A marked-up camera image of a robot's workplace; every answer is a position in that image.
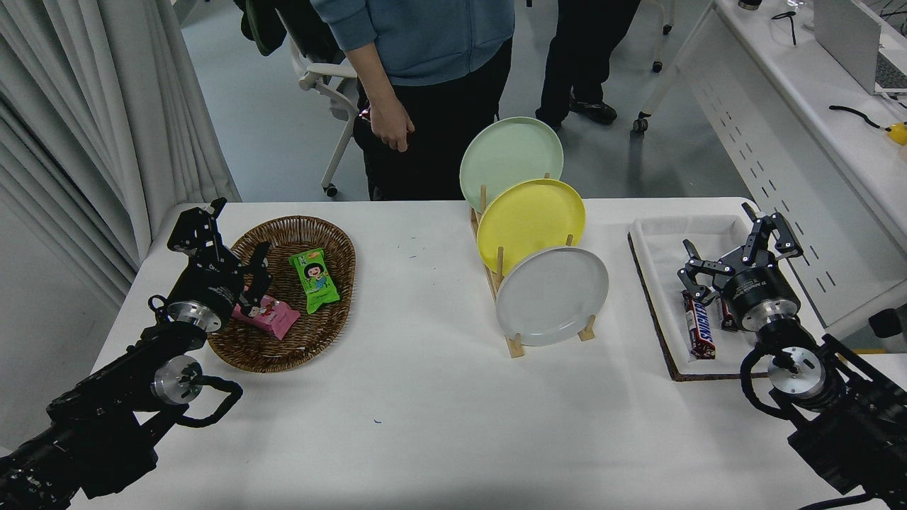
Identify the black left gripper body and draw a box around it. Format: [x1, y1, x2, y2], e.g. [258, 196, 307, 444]
[169, 261, 247, 324]

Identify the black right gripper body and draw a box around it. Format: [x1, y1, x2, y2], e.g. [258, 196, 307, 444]
[721, 264, 801, 321]

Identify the brown wicker basket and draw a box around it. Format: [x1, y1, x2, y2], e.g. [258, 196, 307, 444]
[207, 215, 357, 374]

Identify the white chair base with caster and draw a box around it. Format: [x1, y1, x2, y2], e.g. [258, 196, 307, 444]
[650, 0, 677, 74]

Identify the yellow plate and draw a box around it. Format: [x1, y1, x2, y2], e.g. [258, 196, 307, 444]
[476, 178, 587, 276]

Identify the dark jacket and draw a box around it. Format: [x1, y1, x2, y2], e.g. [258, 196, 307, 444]
[234, 0, 341, 64]

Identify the white adjacent table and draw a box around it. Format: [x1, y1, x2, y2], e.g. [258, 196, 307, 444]
[847, 352, 907, 383]

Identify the black cylinder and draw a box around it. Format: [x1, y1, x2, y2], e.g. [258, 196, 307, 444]
[868, 309, 907, 353]

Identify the pink snack bar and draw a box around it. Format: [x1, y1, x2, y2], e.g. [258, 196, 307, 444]
[232, 294, 302, 341]

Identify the white tray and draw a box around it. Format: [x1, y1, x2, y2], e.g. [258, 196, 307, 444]
[627, 215, 812, 383]

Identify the thin black looped cord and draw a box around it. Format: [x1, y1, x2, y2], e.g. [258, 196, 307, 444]
[771, 10, 798, 46]

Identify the white perforated side table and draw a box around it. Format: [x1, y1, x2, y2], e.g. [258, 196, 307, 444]
[633, 0, 907, 348]

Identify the grey plate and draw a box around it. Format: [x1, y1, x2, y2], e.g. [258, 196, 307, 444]
[495, 246, 610, 348]

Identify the white office chair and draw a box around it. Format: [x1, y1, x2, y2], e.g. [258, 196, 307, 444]
[287, 28, 369, 198]

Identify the person's hand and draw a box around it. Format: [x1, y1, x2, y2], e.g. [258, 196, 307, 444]
[368, 91, 417, 153]

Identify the black cable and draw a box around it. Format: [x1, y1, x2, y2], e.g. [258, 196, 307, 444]
[829, 105, 888, 132]

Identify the silver laptop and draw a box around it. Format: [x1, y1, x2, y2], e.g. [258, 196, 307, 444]
[813, 0, 907, 96]

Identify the pale green plate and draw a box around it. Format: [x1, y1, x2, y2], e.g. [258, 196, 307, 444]
[459, 116, 565, 213]

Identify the green snack bar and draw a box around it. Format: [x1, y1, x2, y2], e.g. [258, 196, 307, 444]
[288, 247, 341, 315]

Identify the wooden plate rack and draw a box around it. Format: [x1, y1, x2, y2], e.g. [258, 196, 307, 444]
[469, 172, 597, 359]

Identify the white curtain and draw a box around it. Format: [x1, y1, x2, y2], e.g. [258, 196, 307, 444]
[0, 0, 242, 309]

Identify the person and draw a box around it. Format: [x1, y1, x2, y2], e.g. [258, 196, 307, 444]
[310, 0, 516, 201]
[535, 0, 642, 130]

